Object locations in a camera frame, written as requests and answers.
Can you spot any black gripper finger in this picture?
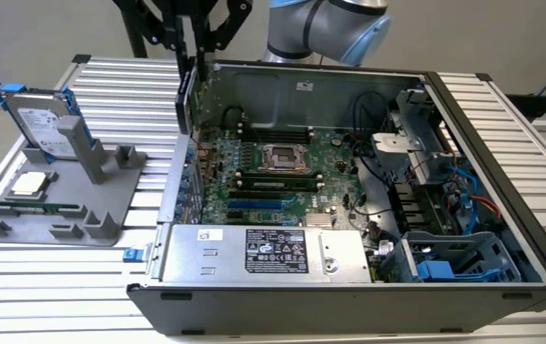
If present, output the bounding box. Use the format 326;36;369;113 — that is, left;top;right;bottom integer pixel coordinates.
112;0;192;78
194;0;255;82

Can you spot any black stand pole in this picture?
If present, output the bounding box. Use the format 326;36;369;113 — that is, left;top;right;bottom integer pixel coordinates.
122;14;150;59

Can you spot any black RAM slot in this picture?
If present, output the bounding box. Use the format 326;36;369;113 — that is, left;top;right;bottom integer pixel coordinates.
238;123;315;131
240;133;315;143
235;173;325;181
239;130;315;138
239;127;315;135
234;169;325;177
235;176;326;185

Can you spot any CPU socket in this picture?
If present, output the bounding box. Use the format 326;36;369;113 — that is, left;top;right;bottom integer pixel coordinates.
258;143;313;173

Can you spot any hard disk in blue carrier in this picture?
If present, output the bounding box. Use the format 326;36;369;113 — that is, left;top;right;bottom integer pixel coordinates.
0;80;106;165

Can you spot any RAM stick with white label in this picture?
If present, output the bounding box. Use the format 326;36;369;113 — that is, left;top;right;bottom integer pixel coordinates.
236;180;326;191

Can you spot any long black expansion slot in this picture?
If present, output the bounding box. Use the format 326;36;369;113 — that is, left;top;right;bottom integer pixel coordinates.
227;191;298;201

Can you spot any green motherboard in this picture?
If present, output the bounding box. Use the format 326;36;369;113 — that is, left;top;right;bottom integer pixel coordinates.
195;123;383;248

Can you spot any blue expansion slot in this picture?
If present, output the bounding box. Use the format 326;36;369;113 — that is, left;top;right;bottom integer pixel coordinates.
227;201;287;213

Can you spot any silver CPU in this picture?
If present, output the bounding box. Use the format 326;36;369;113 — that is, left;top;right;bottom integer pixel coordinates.
8;171;56;196

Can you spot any green RAM stick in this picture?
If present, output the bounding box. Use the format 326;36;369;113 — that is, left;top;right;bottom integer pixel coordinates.
0;201;83;215

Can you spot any silver finned heatsink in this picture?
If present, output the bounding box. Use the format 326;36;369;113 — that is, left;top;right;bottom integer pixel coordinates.
305;214;341;227

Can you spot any silver metal drive cage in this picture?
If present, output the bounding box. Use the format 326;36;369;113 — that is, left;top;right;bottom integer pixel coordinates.
371;88;466;186

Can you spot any silver power supply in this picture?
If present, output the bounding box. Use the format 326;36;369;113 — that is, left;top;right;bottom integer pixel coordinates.
159;224;375;285

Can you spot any blue case latch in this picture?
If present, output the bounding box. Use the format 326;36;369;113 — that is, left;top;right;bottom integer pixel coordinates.
123;246;147;263

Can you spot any grey parts rack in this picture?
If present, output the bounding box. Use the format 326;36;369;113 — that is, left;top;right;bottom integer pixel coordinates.
0;115;148;247

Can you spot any open black PC case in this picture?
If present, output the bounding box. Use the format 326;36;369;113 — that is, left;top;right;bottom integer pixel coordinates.
127;59;546;336

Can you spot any blue-grey disk bay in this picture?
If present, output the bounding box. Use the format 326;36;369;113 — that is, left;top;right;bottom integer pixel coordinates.
378;230;526;285

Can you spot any blue disk carrier clip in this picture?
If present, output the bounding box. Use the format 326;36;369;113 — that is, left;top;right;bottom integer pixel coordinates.
414;259;457;282

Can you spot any blue SATA wire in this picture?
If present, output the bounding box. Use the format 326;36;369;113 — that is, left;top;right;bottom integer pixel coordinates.
443;163;483;230

